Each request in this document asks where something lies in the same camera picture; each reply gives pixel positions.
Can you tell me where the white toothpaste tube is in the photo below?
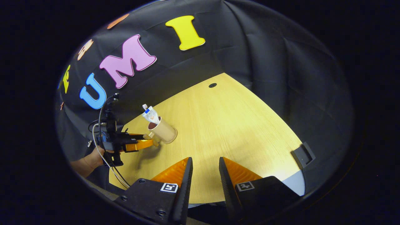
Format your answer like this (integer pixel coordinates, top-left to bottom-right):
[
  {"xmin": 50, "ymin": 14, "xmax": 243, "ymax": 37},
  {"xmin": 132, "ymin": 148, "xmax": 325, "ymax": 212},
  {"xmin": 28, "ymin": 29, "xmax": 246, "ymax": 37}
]
[{"xmin": 142, "ymin": 107, "xmax": 162, "ymax": 126}]

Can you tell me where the beige cup with wooden handle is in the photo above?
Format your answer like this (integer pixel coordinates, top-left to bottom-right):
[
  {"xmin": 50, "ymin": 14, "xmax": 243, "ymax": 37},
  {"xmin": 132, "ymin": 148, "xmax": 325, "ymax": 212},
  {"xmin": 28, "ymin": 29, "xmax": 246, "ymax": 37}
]
[{"xmin": 147, "ymin": 117, "xmax": 178, "ymax": 146}]

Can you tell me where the black flat panel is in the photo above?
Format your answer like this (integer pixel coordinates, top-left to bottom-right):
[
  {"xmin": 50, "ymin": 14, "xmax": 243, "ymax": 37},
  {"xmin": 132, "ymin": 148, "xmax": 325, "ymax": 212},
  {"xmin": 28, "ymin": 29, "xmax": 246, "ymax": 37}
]
[{"xmin": 290, "ymin": 142, "xmax": 316, "ymax": 170}]

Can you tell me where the wooden desktop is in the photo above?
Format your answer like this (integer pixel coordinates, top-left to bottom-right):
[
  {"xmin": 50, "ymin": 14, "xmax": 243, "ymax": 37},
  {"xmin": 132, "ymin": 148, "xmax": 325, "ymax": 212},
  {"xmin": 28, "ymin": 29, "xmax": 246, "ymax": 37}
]
[{"xmin": 109, "ymin": 73, "xmax": 303, "ymax": 205}]

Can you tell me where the black cable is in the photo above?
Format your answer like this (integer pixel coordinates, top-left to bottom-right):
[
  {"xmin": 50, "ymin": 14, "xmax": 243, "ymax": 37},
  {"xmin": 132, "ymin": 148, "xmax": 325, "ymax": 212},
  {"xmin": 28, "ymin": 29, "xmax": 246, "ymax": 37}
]
[{"xmin": 98, "ymin": 93, "xmax": 120, "ymax": 138}]

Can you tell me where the white cable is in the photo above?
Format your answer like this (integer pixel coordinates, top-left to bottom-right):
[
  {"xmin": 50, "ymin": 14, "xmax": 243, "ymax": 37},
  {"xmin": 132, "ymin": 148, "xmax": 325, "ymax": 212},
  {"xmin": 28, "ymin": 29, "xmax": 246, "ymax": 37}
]
[{"xmin": 92, "ymin": 123, "xmax": 130, "ymax": 189}]

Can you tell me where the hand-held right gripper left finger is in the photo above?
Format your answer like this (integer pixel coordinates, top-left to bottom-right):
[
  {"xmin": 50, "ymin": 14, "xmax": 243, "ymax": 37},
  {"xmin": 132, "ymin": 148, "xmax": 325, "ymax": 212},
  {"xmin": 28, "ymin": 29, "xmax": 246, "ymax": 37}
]
[{"xmin": 114, "ymin": 157, "xmax": 193, "ymax": 225}]

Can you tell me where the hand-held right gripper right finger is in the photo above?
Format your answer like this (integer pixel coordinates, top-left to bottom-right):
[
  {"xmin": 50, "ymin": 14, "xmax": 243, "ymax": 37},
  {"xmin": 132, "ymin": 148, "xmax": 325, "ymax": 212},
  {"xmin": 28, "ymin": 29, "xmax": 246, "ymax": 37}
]
[{"xmin": 219, "ymin": 157, "xmax": 301, "ymax": 219}]

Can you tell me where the black backdrop cloth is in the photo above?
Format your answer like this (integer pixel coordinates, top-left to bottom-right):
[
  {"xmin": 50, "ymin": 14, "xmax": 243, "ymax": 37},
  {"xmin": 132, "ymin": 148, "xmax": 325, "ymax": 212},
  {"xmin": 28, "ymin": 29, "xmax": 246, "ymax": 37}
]
[{"xmin": 55, "ymin": 0, "xmax": 355, "ymax": 194}]

